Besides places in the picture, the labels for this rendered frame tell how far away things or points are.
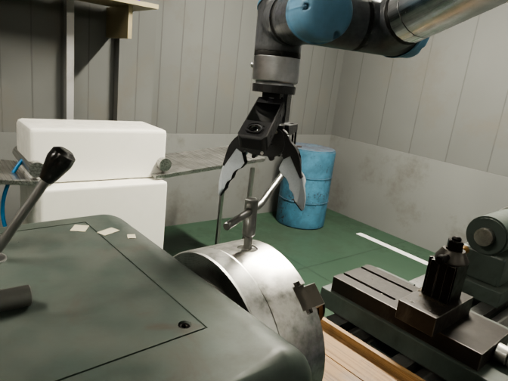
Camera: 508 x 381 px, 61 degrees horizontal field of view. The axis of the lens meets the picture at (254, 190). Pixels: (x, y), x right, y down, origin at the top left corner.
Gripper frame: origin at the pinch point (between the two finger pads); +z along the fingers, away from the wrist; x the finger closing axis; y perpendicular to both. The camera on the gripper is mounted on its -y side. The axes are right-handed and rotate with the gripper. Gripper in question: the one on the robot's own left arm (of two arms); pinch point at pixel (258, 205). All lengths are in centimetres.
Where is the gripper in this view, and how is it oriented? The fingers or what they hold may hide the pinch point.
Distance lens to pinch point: 73.8
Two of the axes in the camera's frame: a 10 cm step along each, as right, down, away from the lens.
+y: 3.4, -1.9, 9.2
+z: -0.9, 9.7, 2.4
